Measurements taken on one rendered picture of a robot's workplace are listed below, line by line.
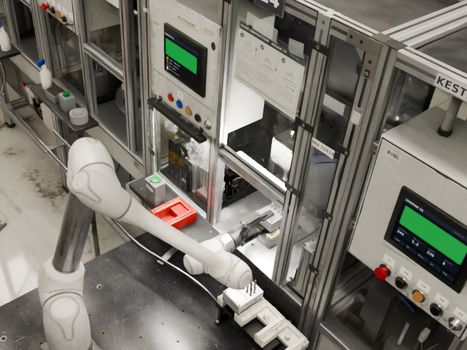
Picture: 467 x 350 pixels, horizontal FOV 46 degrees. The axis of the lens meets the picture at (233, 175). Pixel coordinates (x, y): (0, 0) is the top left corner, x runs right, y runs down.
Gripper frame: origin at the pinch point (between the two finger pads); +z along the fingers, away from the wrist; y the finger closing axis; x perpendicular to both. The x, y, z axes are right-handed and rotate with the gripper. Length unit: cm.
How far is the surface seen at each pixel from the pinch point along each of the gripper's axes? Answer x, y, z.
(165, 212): 35.3, -7.3, -26.4
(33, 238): 145, -101, -52
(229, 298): -16.6, -8.5, -33.7
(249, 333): -28.9, -17.7, -33.4
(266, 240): -4.4, -7.1, -2.9
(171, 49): 45, 64, -15
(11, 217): 171, -101, -55
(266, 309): -26.1, -14.7, -22.5
